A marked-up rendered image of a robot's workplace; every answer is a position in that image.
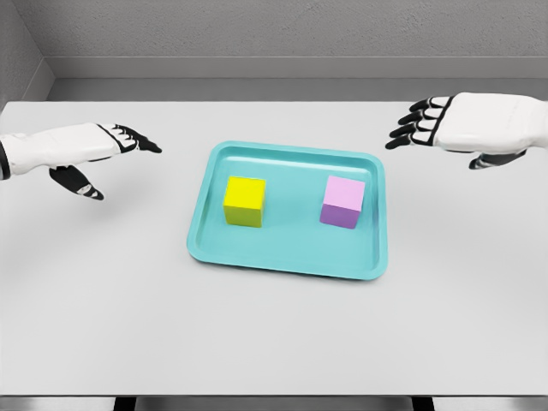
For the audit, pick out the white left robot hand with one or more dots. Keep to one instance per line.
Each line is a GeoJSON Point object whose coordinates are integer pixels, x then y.
{"type": "Point", "coordinates": [81, 143]}

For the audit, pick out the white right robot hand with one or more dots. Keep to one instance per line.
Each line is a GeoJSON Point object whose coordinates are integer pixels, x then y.
{"type": "Point", "coordinates": [479, 122]}

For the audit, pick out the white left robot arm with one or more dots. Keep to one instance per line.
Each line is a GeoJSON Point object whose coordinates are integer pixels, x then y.
{"type": "Point", "coordinates": [19, 154]}

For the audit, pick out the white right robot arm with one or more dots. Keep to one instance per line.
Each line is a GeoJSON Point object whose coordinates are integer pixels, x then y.
{"type": "Point", "coordinates": [542, 122]}

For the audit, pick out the pink purple cube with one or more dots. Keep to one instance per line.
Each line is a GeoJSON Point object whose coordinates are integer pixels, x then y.
{"type": "Point", "coordinates": [343, 201]}

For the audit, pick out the yellow cube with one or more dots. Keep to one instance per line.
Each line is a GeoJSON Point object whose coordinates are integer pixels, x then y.
{"type": "Point", "coordinates": [245, 199]}

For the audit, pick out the teal rectangular tray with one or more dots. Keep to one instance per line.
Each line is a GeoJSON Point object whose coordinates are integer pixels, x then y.
{"type": "Point", "coordinates": [287, 248]}

